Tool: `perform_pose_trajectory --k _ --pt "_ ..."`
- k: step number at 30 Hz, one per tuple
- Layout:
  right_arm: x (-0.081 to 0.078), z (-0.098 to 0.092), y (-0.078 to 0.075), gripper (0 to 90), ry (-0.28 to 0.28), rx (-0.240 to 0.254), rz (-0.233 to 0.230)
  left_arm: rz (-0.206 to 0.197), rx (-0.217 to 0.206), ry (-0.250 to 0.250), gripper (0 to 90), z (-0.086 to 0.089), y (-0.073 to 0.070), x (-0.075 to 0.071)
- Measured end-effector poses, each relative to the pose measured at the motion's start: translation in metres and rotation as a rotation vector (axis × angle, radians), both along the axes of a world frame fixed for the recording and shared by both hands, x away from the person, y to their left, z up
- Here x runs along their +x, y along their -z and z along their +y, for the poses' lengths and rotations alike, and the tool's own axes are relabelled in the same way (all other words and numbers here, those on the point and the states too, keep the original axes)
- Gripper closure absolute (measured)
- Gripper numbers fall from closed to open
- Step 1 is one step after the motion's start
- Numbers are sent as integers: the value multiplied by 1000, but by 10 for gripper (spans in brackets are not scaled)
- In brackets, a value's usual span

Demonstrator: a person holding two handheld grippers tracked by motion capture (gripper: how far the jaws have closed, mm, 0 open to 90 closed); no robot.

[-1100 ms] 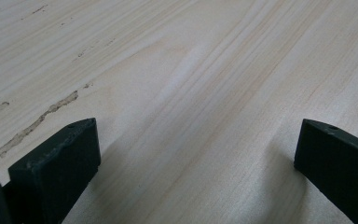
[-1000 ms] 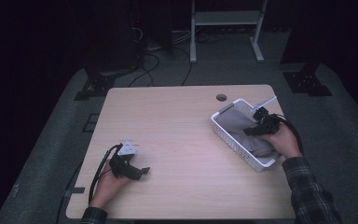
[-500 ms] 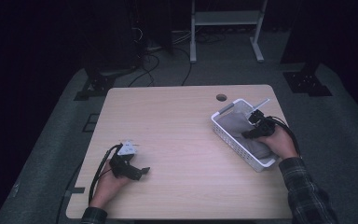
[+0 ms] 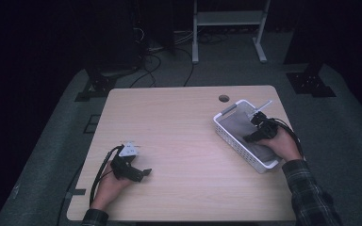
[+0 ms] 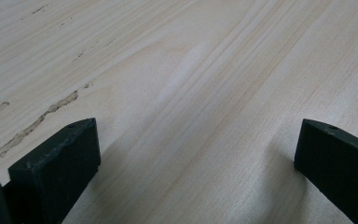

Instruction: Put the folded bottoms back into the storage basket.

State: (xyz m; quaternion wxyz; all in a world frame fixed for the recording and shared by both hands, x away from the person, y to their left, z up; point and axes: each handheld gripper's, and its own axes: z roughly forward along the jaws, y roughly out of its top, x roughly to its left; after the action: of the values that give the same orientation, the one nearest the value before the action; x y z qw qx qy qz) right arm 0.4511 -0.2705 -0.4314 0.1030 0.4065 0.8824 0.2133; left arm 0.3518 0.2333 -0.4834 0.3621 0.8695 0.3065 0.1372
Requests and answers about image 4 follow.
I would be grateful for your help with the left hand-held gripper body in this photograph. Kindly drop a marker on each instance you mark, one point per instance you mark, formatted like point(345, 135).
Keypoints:
point(126, 160)

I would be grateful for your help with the white plastic basket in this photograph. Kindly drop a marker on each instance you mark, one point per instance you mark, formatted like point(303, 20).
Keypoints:
point(232, 141)

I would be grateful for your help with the person's right hand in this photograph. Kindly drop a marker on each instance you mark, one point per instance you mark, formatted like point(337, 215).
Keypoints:
point(281, 144)

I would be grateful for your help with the white metal stand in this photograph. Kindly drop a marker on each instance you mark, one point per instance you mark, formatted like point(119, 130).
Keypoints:
point(229, 19)

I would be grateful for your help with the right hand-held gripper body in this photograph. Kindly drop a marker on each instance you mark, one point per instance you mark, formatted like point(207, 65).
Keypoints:
point(265, 125)

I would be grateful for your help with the black stand base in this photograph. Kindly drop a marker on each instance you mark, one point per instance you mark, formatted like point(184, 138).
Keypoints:
point(95, 84)
point(311, 81)

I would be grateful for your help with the person's left hand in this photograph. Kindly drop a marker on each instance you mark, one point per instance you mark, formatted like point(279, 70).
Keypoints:
point(110, 188)

